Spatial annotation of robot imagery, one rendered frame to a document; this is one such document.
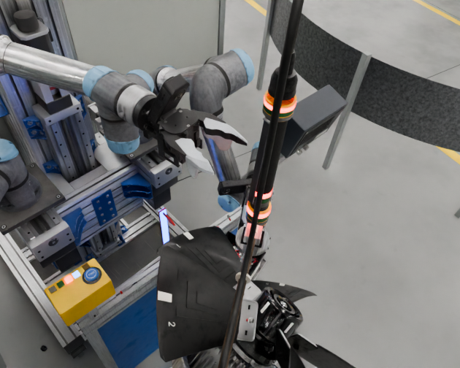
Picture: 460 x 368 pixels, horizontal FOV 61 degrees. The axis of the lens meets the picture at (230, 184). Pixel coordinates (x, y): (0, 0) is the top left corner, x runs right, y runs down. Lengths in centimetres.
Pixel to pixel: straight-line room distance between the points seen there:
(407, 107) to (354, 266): 101
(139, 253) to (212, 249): 117
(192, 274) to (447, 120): 202
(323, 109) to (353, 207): 146
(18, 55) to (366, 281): 217
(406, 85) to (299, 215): 104
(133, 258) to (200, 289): 142
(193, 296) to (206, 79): 62
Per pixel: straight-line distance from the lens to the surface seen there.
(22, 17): 131
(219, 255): 110
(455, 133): 264
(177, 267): 82
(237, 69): 120
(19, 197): 145
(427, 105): 253
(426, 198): 316
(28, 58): 103
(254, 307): 96
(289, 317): 96
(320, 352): 108
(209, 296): 85
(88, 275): 122
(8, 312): 253
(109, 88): 80
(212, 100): 115
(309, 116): 145
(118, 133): 87
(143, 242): 228
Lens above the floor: 213
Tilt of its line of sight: 50 degrees down
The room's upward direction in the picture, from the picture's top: 5 degrees clockwise
